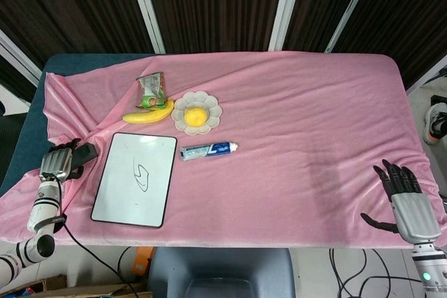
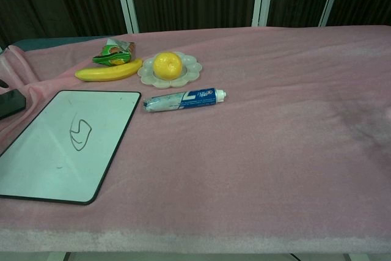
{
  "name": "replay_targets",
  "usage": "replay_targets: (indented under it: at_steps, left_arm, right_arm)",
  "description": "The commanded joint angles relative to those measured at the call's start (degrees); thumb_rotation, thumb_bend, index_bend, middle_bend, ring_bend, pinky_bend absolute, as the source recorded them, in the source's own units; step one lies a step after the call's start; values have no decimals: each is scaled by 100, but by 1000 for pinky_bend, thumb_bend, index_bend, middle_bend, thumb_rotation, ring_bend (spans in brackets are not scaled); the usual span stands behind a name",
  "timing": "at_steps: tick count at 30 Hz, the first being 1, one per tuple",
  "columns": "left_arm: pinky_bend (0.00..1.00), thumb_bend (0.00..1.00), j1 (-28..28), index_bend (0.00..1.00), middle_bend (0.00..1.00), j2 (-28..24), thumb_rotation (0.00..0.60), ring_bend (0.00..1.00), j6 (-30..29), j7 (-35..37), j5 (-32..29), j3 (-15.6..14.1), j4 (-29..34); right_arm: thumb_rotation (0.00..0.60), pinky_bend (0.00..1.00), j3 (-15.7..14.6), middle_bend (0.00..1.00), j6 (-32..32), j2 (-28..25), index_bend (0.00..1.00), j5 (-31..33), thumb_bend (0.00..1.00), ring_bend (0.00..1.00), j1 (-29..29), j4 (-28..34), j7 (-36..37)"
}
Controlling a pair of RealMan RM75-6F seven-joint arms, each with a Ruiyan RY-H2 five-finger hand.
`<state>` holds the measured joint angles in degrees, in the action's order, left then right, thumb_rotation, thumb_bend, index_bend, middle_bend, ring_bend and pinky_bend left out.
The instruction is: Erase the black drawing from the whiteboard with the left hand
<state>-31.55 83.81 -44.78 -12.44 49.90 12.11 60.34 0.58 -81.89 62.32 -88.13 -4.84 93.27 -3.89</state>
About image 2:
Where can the black board eraser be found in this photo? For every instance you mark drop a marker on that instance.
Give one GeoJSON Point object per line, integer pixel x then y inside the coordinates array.
{"type": "Point", "coordinates": [10, 103]}

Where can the blue white toothpaste tube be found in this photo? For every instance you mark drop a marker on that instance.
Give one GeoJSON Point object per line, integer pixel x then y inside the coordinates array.
{"type": "Point", "coordinates": [183, 99]}

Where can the white flower-shaped plate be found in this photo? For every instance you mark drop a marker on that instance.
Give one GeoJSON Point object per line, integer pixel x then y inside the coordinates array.
{"type": "Point", "coordinates": [186, 74]}

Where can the pink velvet table cloth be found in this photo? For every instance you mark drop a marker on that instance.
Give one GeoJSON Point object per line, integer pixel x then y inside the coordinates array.
{"type": "Point", "coordinates": [244, 138]}

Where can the yellow round fruit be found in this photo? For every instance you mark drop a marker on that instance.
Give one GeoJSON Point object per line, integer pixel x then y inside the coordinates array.
{"type": "Point", "coordinates": [167, 64]}

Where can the yellow banana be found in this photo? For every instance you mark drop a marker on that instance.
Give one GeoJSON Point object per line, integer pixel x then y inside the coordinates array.
{"type": "Point", "coordinates": [107, 73]}

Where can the green snack packet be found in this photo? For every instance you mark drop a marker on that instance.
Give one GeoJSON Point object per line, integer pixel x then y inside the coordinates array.
{"type": "Point", "coordinates": [114, 53]}

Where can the white drawing board black rim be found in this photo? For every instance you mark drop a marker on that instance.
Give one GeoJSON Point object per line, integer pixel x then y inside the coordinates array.
{"type": "Point", "coordinates": [55, 157]}

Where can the blue table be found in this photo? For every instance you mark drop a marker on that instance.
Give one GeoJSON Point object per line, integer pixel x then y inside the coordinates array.
{"type": "Point", "coordinates": [46, 43]}

